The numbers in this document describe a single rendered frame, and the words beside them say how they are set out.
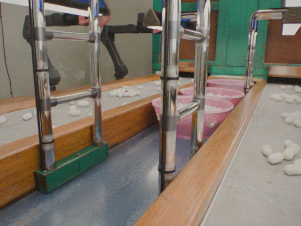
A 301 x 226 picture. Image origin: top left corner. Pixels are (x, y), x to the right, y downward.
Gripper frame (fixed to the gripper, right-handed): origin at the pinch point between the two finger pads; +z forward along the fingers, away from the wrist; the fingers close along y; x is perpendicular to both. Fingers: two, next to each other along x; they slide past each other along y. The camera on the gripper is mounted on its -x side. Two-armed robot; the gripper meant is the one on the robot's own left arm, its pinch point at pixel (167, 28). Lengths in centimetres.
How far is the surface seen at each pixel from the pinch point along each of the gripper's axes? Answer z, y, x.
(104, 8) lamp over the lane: 25, -86, 1
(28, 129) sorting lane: 22, -112, 33
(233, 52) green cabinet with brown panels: 33.3, 33.0, 13.2
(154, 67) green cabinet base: -24.5, 26.4, 26.4
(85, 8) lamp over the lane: 26, -95, 2
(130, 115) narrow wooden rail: 36, -87, 32
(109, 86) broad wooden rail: -5, -49, 32
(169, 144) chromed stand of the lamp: 65, -119, 25
